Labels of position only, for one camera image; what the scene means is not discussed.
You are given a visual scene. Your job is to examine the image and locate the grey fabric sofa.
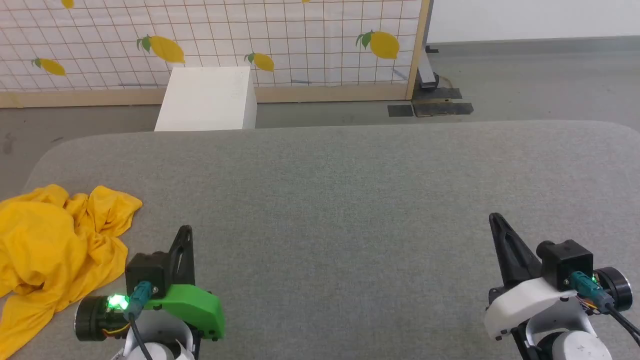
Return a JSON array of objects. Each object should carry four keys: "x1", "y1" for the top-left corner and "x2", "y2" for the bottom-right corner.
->
[{"x1": 10, "y1": 120, "x2": 640, "y2": 360}]

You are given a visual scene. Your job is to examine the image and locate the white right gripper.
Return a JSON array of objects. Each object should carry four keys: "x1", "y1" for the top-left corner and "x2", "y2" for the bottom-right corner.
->
[{"x1": 483, "y1": 212, "x2": 601, "y2": 342}]

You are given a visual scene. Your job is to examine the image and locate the lemon print partition screen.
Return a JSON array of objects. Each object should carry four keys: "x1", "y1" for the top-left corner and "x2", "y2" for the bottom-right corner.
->
[{"x1": 0, "y1": 0, "x2": 434, "y2": 109}]

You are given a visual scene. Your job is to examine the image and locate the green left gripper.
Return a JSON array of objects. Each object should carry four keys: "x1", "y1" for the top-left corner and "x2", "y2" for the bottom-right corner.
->
[{"x1": 144, "y1": 225, "x2": 226, "y2": 342}]

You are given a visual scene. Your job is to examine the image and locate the long black floor mat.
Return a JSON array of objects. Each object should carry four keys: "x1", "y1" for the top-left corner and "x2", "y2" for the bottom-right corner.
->
[{"x1": 412, "y1": 87, "x2": 475, "y2": 118}]

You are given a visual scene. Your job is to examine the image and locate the white box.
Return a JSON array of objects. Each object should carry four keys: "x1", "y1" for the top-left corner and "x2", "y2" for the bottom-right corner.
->
[{"x1": 154, "y1": 67, "x2": 258, "y2": 132}]

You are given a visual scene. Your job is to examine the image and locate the metal screen foot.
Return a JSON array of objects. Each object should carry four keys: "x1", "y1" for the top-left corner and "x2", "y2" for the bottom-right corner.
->
[{"x1": 417, "y1": 45, "x2": 441, "y2": 92}]

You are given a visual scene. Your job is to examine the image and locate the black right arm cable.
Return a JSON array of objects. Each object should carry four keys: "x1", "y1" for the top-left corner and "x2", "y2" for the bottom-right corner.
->
[{"x1": 570, "y1": 271, "x2": 640, "y2": 347}]

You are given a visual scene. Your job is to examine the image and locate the yellow and white garment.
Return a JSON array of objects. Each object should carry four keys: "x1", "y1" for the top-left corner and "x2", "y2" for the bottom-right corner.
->
[{"x1": 0, "y1": 184, "x2": 144, "y2": 360}]

